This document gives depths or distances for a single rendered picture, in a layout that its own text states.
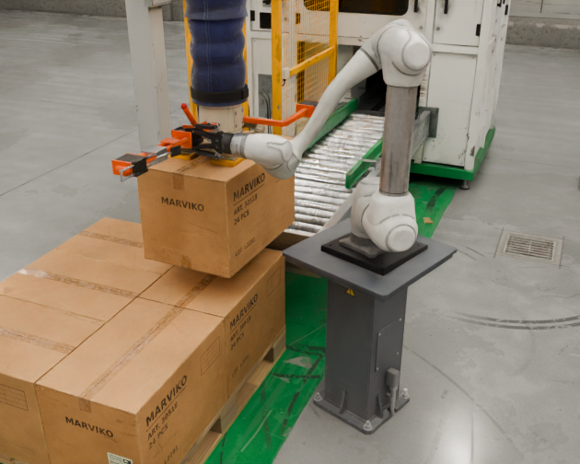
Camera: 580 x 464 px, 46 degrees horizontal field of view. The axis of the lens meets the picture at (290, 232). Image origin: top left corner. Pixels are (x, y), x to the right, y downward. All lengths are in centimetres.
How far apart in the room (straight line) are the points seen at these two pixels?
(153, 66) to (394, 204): 212
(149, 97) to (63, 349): 197
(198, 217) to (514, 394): 163
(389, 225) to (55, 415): 130
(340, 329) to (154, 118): 194
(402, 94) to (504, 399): 155
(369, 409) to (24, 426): 134
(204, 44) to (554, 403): 212
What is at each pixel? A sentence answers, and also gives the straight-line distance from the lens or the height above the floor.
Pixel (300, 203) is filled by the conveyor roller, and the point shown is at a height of 54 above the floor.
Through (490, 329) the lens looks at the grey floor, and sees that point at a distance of 370.
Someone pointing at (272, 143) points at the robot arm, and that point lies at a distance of 237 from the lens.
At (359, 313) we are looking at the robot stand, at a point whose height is 53.
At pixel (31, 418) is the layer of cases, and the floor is 38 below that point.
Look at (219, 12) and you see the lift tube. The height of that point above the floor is 163.
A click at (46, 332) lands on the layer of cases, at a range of 271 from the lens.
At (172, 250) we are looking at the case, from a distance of 274.
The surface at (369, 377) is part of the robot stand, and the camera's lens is 283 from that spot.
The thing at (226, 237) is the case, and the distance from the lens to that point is 257.
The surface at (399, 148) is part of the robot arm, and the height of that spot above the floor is 124.
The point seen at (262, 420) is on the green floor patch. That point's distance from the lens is 301.
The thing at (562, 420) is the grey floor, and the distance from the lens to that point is 322.
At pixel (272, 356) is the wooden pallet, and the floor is 5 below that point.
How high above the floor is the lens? 198
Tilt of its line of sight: 26 degrees down
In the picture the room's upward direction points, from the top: straight up
